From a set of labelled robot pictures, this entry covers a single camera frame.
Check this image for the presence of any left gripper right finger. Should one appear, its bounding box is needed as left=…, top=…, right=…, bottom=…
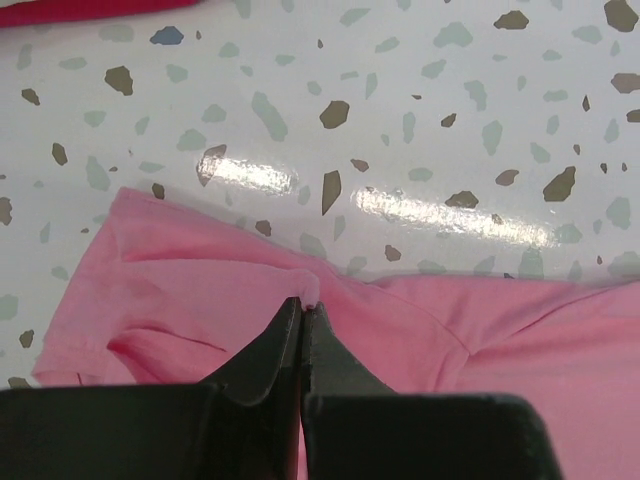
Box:
left=301, top=305, right=563, bottom=479

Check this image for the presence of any red folded t shirt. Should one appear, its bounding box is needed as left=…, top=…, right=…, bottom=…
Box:
left=1, top=0, right=197, bottom=28

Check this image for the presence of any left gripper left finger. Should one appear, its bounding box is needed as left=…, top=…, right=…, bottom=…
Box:
left=1, top=298, right=303, bottom=479

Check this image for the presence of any pink t shirt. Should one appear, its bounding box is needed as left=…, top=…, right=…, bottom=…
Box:
left=32, top=189, right=639, bottom=479

